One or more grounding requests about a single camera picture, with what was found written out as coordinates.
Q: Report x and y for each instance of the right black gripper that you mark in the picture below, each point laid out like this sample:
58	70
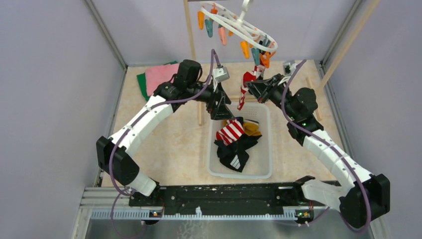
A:
263	89

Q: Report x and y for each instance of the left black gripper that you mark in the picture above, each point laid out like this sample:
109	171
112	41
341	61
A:
220	110

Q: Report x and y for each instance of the white round clip hanger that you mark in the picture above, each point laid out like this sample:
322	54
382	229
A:
254	43

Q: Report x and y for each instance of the black sock with grey patches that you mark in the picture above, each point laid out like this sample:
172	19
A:
237	164

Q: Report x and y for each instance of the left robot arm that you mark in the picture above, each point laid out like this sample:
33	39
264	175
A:
115	153

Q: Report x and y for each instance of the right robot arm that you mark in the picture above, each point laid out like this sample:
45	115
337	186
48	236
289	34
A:
361	196

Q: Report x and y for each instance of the pink cloth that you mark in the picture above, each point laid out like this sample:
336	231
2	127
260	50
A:
159	74

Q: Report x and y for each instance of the white plastic basket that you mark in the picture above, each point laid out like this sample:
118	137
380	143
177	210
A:
260	163

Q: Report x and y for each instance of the green cloth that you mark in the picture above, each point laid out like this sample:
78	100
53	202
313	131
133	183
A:
142	83

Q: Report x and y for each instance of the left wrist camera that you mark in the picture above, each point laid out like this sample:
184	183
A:
219	74

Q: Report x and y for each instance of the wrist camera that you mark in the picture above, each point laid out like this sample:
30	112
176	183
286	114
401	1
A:
219	74
289	68

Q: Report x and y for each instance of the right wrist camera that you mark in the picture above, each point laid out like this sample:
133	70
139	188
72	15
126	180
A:
289	68

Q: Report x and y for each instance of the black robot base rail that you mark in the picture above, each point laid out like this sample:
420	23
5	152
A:
262	201

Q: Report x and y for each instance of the wooden drying rack frame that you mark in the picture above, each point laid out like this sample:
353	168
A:
322	30

